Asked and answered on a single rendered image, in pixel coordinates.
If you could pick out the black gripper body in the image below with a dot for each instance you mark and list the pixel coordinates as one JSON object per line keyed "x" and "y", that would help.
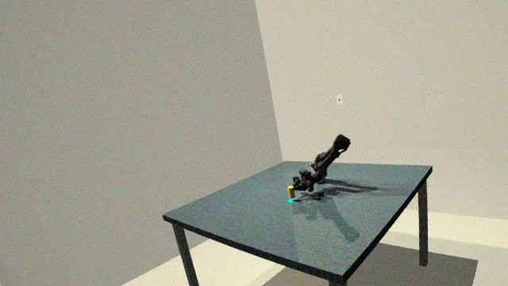
{"x": 308, "y": 183}

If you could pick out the yellow cylinder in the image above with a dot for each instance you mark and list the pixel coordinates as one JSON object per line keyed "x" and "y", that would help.
{"x": 291, "y": 191}

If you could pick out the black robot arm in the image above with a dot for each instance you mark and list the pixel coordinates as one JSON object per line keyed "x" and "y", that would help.
{"x": 324, "y": 160}

